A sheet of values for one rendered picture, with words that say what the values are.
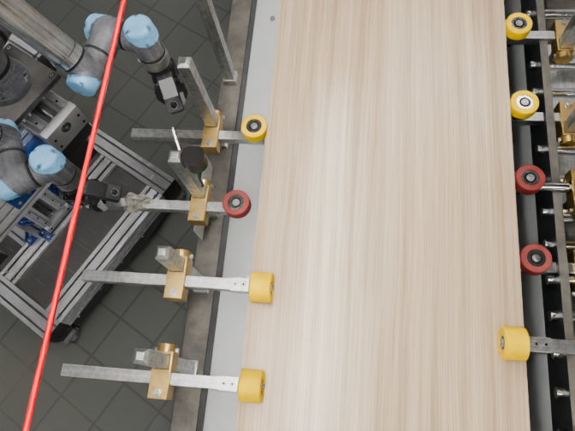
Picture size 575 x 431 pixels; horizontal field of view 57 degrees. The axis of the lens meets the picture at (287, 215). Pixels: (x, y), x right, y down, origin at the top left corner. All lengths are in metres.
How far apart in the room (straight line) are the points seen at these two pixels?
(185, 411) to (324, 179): 0.79
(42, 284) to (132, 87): 1.13
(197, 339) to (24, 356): 1.20
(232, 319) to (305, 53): 0.88
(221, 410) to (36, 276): 1.14
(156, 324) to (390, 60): 1.50
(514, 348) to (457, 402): 0.19
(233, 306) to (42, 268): 1.04
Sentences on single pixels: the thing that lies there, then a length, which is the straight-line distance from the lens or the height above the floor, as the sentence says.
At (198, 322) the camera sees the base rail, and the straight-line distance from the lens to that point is 1.69.
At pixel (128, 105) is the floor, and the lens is 2.94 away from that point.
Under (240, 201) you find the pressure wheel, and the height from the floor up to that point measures 0.90.
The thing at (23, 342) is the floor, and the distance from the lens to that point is 2.73.
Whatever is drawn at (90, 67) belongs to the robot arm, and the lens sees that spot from 1.43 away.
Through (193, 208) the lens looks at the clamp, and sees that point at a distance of 1.60.
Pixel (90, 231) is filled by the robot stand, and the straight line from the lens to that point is 2.47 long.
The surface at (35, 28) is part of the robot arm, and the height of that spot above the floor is 1.40.
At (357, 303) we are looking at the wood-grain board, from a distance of 1.44.
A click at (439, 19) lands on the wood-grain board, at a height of 0.90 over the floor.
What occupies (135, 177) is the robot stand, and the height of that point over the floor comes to 0.22.
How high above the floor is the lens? 2.31
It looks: 69 degrees down
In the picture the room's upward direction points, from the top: 17 degrees counter-clockwise
